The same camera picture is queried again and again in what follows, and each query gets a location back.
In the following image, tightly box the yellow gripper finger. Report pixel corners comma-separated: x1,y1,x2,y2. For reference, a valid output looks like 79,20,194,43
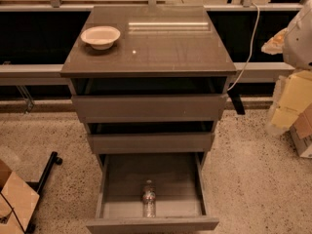
261,28,288,55

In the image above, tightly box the clear plastic water bottle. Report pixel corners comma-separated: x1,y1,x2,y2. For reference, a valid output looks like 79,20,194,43
142,179,156,217

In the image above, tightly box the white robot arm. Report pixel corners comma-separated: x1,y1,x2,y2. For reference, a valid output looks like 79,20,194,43
261,0,312,70

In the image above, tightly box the grey drawer cabinet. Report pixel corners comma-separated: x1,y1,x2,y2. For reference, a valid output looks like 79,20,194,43
59,5,238,234

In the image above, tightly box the top grey drawer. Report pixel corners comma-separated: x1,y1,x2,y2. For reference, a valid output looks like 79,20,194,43
72,95,226,123

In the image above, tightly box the grey drawer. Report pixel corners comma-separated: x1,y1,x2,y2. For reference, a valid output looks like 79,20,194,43
72,95,226,123
88,133,215,154

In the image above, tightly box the middle grey drawer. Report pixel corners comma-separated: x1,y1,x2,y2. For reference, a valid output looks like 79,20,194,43
88,133,215,154

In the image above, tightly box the open bottom drawer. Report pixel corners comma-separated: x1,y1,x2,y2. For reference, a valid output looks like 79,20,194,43
87,153,218,234

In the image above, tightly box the cardboard box at right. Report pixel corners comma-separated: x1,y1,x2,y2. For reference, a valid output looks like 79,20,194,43
291,104,312,159

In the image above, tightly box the cardboard box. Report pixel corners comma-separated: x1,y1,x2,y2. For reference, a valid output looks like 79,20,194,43
291,104,312,159
0,160,39,234

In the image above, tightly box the white paper bowl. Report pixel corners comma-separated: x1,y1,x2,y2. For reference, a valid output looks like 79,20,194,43
81,26,121,50

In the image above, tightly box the black wheeled stand leg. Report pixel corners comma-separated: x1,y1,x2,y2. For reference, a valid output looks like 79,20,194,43
25,151,62,234

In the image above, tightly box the cardboard box at left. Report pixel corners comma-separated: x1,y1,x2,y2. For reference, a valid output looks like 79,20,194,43
0,160,39,234

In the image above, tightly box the metal rail frame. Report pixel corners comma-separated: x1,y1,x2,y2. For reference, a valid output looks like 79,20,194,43
0,62,294,86

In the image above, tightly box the white hanging cable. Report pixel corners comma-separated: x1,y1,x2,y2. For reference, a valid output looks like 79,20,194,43
226,2,261,92

